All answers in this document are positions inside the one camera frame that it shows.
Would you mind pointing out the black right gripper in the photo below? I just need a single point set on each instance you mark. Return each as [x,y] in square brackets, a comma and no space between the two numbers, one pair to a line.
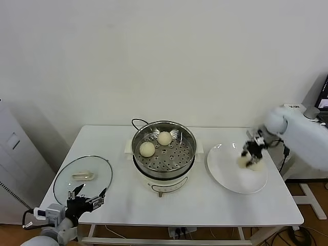
[255,150]

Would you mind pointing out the grey cylinder speaker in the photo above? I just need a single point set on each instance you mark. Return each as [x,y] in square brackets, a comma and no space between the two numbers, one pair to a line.
[312,112]

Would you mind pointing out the light grey cabinet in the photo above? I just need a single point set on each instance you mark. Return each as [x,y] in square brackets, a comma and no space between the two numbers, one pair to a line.
[15,153]

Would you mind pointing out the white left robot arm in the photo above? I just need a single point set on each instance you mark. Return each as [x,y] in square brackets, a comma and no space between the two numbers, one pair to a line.
[43,239]

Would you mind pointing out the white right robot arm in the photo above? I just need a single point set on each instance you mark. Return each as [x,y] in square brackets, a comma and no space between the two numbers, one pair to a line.
[302,138]

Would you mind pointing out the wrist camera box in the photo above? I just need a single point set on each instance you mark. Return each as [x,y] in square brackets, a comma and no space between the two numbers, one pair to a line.
[53,211]
[256,135]

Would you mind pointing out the white steamed baozi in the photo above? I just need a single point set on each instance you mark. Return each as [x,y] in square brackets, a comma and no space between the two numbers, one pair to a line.
[164,139]
[241,163]
[258,167]
[147,149]

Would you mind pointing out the black power adapter box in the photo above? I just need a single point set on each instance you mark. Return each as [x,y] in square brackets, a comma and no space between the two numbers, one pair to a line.
[286,151]

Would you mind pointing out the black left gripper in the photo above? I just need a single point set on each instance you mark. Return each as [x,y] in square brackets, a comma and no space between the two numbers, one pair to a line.
[77,207]

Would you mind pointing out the cream electric cooker base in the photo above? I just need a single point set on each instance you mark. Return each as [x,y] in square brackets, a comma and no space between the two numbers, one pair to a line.
[166,183]

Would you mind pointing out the dark laptop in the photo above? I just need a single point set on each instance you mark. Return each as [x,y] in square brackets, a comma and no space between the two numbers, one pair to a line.
[324,100]

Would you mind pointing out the white round plate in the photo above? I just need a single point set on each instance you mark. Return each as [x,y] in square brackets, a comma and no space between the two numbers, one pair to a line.
[225,164]

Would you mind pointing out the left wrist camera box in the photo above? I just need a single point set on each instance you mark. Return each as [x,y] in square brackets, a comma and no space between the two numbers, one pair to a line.
[53,211]

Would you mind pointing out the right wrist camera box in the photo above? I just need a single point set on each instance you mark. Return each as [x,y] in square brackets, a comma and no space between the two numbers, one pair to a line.
[256,135]

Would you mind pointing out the stainless steel steamer basket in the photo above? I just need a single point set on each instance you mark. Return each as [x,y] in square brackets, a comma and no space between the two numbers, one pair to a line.
[176,159]

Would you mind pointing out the white power strip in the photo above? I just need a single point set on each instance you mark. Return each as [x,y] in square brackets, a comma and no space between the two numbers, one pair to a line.
[182,232]

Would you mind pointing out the white table frame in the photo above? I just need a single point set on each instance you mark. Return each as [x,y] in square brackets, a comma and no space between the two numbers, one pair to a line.
[128,240]

